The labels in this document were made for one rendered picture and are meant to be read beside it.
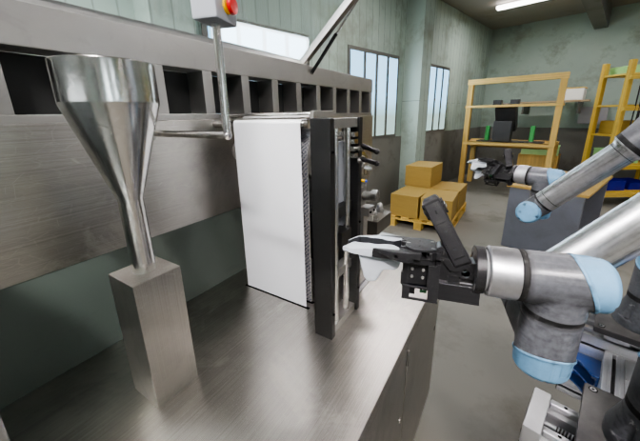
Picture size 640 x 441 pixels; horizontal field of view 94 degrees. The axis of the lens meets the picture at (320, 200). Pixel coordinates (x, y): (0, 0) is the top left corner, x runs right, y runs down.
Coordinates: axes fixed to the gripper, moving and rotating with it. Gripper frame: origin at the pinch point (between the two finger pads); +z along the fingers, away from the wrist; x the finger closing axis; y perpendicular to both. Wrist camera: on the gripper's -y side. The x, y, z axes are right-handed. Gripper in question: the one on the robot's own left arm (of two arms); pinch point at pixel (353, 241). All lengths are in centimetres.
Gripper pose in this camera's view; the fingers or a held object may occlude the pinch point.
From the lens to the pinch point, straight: 52.1
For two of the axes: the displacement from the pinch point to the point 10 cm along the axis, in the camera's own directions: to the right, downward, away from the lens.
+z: -9.5, -0.7, 3.2
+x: 3.2, -1.3, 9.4
